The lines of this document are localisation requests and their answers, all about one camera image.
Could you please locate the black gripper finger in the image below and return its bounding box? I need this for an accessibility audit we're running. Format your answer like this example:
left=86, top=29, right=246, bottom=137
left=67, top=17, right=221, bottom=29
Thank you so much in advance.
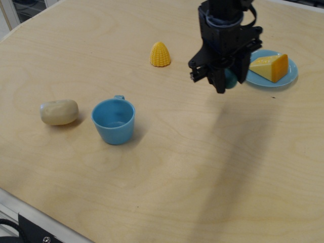
left=207, top=67, right=226, bottom=94
left=234, top=52, right=251, bottom=84

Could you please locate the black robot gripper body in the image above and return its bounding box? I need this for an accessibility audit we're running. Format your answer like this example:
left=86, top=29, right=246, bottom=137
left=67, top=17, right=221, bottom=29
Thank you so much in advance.
left=188, top=6, right=263, bottom=82

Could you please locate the green toy cucumber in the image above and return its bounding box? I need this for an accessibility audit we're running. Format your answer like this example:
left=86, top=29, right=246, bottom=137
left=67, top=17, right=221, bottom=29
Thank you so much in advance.
left=224, top=68, right=237, bottom=89

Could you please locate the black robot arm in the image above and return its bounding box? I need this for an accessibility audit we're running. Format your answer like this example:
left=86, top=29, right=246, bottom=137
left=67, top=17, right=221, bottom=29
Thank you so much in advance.
left=188, top=1, right=263, bottom=94

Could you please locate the light blue plastic cup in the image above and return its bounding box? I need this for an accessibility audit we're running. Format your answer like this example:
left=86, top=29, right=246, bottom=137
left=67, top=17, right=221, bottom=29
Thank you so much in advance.
left=91, top=95, right=135, bottom=145

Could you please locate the light blue plate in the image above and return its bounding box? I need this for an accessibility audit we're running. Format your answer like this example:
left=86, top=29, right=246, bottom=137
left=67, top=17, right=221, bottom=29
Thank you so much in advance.
left=246, top=50, right=298, bottom=88

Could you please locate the yellow toy cheese wedge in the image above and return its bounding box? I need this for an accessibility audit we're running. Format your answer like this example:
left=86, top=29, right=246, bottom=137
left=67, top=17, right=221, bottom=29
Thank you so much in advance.
left=249, top=54, right=289, bottom=83

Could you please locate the yellow toy corn piece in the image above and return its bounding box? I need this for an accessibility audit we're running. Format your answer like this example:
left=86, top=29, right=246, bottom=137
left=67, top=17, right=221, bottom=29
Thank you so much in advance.
left=150, top=42, right=171, bottom=67

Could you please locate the beige toy potato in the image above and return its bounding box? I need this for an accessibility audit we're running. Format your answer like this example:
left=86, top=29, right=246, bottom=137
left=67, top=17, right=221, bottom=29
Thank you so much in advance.
left=40, top=99, right=79, bottom=126

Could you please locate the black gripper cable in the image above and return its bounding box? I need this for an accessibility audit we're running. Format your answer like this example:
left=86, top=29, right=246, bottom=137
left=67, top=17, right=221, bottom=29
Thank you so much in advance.
left=240, top=6, right=258, bottom=27

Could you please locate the aluminium table frame rail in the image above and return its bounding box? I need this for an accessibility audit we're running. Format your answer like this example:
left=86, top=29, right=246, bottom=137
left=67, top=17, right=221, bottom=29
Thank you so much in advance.
left=1, top=189, right=91, bottom=242

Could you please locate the black corner bracket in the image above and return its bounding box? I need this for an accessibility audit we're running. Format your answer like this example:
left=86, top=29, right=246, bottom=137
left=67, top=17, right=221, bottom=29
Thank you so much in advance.
left=18, top=214, right=62, bottom=243

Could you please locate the black cable bottom left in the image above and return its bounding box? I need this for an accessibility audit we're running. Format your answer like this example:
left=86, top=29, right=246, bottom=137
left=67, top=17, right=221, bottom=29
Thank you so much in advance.
left=0, top=219, right=28, bottom=243

